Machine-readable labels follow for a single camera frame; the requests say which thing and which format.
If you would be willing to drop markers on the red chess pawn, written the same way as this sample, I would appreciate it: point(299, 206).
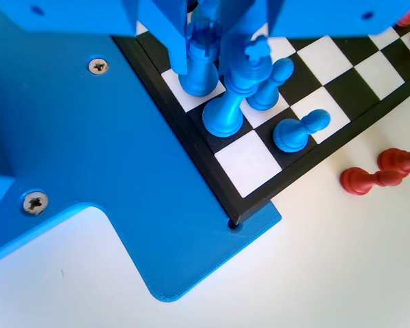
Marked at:
point(406, 18)
point(357, 181)

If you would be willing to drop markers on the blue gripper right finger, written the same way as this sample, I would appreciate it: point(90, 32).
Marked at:
point(242, 20)

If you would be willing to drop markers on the red chess knight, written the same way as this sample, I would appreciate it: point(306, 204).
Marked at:
point(396, 160)

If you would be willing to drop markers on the black white chessboard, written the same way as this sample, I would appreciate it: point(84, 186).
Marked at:
point(331, 68)

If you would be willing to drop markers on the blue chess pawn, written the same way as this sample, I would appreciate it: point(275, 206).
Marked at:
point(292, 135)
point(270, 92)

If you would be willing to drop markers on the blue chess rook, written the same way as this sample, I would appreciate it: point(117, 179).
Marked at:
point(198, 73)

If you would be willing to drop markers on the silver plate screw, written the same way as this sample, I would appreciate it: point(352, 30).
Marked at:
point(36, 202)
point(98, 66)

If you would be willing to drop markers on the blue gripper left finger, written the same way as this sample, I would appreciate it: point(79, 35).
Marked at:
point(164, 27)

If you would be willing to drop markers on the blue chess king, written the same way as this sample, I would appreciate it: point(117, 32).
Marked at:
point(222, 118)

